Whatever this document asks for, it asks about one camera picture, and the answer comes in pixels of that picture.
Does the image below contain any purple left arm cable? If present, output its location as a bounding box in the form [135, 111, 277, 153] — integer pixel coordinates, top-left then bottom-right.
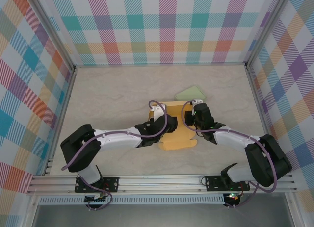
[60, 99, 170, 212]

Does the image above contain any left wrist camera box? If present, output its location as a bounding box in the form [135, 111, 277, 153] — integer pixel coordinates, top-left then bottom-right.
[149, 103, 167, 121]

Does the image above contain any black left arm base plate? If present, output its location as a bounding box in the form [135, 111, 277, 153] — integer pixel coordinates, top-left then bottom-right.
[74, 176, 120, 194]

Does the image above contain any aluminium side floor rail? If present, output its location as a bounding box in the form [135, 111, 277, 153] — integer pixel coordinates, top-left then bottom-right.
[43, 67, 79, 176]
[245, 66, 283, 174]

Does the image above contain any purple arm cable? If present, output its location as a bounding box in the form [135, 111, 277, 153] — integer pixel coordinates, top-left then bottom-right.
[181, 99, 278, 209]
[60, 99, 170, 212]

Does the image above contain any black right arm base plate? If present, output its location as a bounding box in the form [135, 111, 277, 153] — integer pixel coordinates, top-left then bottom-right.
[204, 174, 251, 192]

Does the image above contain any green paper box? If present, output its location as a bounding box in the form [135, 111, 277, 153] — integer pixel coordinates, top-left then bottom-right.
[174, 84, 207, 102]

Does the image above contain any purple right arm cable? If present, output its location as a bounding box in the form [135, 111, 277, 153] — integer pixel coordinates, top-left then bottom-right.
[181, 99, 278, 209]

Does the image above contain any orange paper box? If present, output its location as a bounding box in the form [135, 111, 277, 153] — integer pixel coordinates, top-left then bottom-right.
[148, 101, 198, 151]

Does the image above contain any wide aluminium base rail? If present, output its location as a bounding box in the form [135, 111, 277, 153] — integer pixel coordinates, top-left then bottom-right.
[27, 172, 297, 195]

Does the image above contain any slotted grey cable duct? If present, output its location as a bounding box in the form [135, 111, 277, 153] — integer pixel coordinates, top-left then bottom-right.
[39, 194, 226, 205]

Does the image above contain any thin aluminium floor rail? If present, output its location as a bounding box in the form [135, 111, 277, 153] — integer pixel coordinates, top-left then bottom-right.
[73, 62, 247, 69]

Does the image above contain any aluminium frame post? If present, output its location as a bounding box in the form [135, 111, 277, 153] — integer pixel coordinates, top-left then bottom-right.
[26, 0, 77, 73]
[244, 0, 291, 71]

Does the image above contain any grey metal sheet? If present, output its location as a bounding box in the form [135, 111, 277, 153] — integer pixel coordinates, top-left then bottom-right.
[31, 203, 295, 227]

